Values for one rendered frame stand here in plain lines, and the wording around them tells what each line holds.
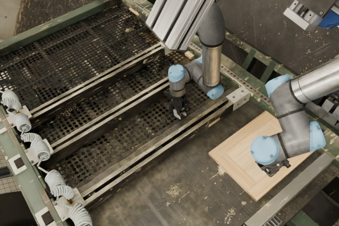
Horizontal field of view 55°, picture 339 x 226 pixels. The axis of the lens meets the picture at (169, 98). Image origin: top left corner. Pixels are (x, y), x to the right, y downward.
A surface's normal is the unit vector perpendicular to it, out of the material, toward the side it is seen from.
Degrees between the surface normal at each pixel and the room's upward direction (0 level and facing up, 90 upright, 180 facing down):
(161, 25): 0
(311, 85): 7
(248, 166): 58
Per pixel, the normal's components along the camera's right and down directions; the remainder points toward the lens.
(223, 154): -0.07, -0.66
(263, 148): -0.41, -0.28
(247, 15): -0.71, 0.07
